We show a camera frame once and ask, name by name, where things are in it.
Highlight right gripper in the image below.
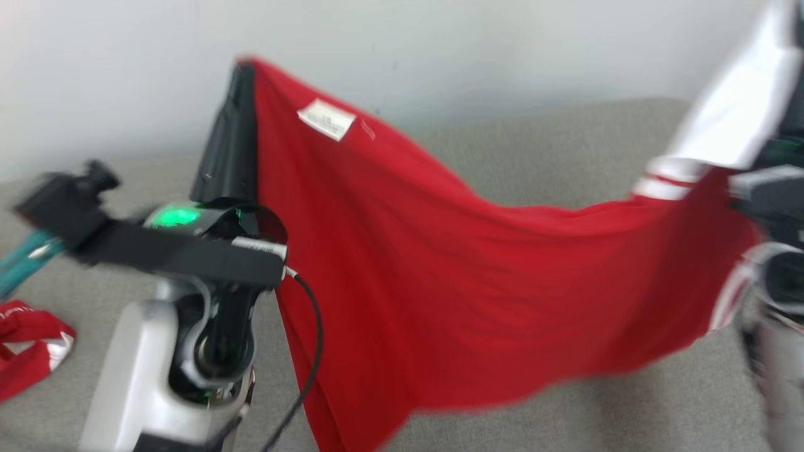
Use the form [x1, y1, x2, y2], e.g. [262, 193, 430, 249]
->
[729, 0, 804, 247]

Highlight thin black cable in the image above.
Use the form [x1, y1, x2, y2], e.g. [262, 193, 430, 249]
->
[261, 267, 325, 452]

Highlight red jersey with white sleeves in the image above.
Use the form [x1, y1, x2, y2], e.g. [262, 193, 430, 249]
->
[236, 0, 801, 452]

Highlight teal cable connector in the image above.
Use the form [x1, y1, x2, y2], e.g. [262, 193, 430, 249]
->
[0, 229, 63, 297]

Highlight red shorts with white trim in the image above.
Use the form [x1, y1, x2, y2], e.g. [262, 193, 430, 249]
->
[0, 300, 76, 402]

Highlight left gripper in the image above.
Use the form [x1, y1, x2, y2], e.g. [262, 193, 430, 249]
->
[110, 62, 290, 289]

